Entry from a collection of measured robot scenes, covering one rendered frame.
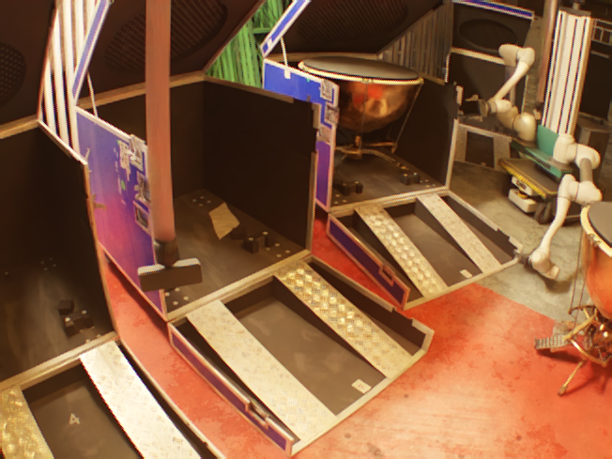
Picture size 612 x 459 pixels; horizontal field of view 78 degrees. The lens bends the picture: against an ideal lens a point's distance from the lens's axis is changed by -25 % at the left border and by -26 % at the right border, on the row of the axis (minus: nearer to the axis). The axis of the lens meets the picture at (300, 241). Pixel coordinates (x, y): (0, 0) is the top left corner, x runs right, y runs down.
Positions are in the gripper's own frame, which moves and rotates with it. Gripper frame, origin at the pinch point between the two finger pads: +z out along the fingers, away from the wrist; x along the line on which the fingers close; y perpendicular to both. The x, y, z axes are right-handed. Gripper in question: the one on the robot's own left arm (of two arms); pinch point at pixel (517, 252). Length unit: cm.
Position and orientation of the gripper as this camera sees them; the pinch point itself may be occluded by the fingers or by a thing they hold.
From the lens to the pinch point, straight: 314.3
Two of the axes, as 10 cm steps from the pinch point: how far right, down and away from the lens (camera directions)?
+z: -4.6, -3.5, 8.2
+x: 8.9, -2.0, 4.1
